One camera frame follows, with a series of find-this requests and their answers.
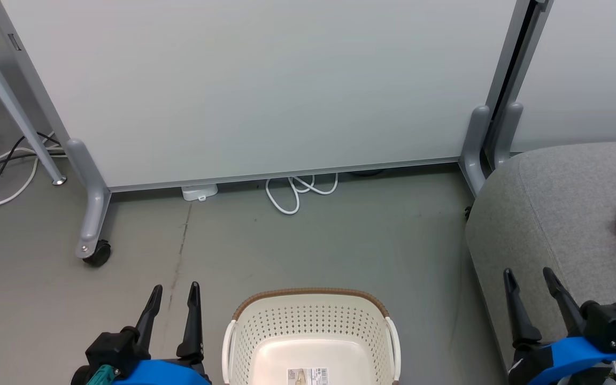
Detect printed basket label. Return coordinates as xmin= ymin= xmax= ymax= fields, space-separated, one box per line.
xmin=287 ymin=367 xmax=330 ymax=385

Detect white plastic adapter box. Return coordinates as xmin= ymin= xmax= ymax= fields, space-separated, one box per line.
xmin=182 ymin=183 xmax=219 ymax=202

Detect black floor cables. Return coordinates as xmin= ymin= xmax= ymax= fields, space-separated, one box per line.
xmin=0 ymin=131 xmax=68 ymax=214

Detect cream perforated laundry basket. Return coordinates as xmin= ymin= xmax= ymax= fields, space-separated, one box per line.
xmin=221 ymin=288 xmax=402 ymax=385

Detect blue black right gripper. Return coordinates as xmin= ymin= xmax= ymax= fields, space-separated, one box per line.
xmin=503 ymin=267 xmax=616 ymax=385

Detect looped white floor cable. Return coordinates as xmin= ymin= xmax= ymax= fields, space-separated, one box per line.
xmin=265 ymin=172 xmax=339 ymax=215

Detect large black caster wheel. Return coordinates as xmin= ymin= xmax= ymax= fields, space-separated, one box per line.
xmin=82 ymin=240 xmax=112 ymax=268

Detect narrow white partition board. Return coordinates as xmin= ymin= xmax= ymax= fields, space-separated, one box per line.
xmin=492 ymin=0 xmax=616 ymax=169

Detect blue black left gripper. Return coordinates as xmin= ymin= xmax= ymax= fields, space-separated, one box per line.
xmin=107 ymin=282 xmax=212 ymax=385

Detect grey fabric sofa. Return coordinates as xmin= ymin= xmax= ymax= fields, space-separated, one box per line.
xmin=465 ymin=142 xmax=616 ymax=385

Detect long white floor cable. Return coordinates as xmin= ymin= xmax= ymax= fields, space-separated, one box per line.
xmin=0 ymin=147 xmax=68 ymax=208

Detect grey metal table leg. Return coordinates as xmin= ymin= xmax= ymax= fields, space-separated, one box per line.
xmin=0 ymin=24 xmax=67 ymax=186

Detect wide white partition board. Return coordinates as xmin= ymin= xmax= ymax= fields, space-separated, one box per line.
xmin=0 ymin=0 xmax=533 ymax=260

